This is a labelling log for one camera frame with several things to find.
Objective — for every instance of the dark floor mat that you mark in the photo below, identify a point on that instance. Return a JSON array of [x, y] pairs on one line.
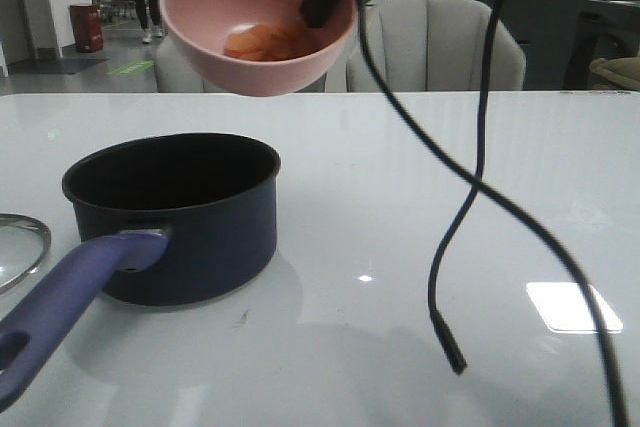
[[52, 66]]

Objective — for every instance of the right grey upholstered chair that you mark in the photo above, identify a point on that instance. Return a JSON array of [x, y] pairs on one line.
[[434, 45]]

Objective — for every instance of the left grey upholstered chair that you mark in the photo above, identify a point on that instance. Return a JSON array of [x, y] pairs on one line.
[[175, 74]]

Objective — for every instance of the grey upholstered chair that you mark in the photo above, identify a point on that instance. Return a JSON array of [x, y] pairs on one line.
[[175, 74], [434, 45]]

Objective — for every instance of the olive cushion at right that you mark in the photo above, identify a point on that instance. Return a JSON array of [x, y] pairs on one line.
[[615, 74]]

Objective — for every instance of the pink bowl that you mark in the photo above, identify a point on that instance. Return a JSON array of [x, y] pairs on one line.
[[200, 29]]

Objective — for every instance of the orange ham pieces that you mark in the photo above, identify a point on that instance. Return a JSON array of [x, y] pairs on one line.
[[271, 43]]

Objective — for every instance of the red trash bin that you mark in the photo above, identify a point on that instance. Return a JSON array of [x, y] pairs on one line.
[[86, 26]]

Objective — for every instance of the dark blue saucepan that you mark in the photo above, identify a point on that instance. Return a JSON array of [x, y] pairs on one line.
[[163, 221]]

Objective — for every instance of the dark armchair at right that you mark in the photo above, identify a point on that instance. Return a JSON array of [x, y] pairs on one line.
[[606, 29]]

